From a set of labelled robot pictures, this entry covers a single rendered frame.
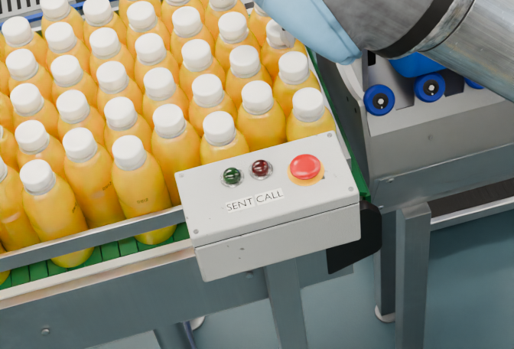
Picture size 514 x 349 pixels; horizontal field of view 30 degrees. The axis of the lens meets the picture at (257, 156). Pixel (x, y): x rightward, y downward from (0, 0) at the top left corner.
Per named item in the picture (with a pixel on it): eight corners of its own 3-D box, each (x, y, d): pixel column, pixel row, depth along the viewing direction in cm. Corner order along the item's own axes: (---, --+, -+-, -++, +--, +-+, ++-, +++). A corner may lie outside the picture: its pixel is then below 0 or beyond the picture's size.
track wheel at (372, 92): (392, 82, 134) (388, 79, 136) (362, 89, 134) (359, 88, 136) (399, 112, 136) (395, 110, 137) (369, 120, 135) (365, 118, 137)
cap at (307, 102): (321, 120, 122) (320, 111, 120) (291, 118, 122) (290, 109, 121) (325, 96, 124) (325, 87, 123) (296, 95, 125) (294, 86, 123)
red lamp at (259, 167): (271, 174, 113) (271, 168, 112) (254, 180, 112) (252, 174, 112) (267, 161, 114) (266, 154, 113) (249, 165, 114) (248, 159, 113)
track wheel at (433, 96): (444, 68, 135) (439, 66, 137) (413, 76, 135) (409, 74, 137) (450, 99, 136) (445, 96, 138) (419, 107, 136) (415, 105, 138)
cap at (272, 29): (265, 46, 131) (264, 36, 129) (268, 25, 133) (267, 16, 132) (294, 45, 130) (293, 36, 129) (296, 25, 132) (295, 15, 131)
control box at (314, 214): (362, 239, 118) (359, 190, 109) (203, 284, 116) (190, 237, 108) (337, 177, 124) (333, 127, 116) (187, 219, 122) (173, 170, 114)
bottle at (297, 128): (336, 203, 133) (330, 128, 120) (289, 199, 135) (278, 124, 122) (343, 165, 137) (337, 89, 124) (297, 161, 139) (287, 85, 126)
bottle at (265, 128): (274, 148, 141) (262, 72, 128) (302, 176, 137) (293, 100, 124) (237, 173, 139) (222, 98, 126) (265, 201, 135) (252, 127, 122)
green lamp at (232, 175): (243, 183, 112) (242, 177, 111) (225, 187, 112) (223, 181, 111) (239, 168, 114) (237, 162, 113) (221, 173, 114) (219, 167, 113)
